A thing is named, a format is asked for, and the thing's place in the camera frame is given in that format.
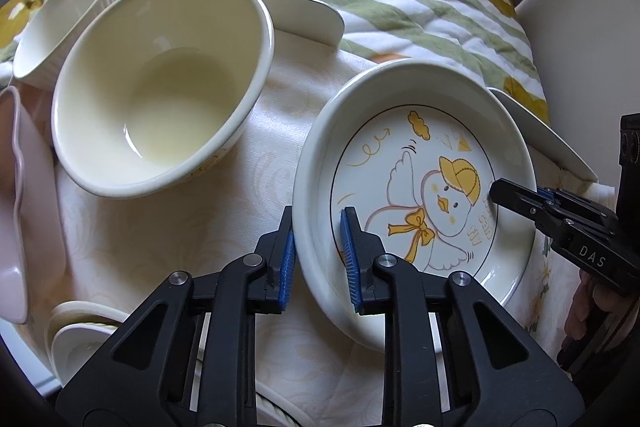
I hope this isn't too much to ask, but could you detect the duck pattern plate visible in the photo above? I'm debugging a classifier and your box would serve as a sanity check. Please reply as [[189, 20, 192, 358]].
[[293, 60, 536, 350]]

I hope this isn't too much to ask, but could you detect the pink square bowl with handle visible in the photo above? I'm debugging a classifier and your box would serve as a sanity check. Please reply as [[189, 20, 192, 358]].
[[1, 87, 66, 324]]

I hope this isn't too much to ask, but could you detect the cream round bowl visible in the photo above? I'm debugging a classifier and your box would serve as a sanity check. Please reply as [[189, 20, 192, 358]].
[[51, 0, 274, 198]]

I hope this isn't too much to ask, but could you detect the person's right hand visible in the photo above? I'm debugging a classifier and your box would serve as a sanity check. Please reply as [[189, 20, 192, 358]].
[[564, 271, 617, 340]]

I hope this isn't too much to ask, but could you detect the yellow centre plate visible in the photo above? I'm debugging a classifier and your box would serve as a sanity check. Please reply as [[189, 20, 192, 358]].
[[256, 381, 317, 427]]

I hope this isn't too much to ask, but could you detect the plain white plate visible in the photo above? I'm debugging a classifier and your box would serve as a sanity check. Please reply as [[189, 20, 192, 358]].
[[44, 300, 128, 387]]

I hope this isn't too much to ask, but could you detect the white floral tablecloth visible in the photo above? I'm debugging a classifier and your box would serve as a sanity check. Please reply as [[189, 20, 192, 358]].
[[29, 28, 616, 427]]

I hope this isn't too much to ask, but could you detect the white ribbed small bowl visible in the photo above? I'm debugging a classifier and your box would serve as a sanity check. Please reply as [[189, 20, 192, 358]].
[[13, 0, 116, 91]]

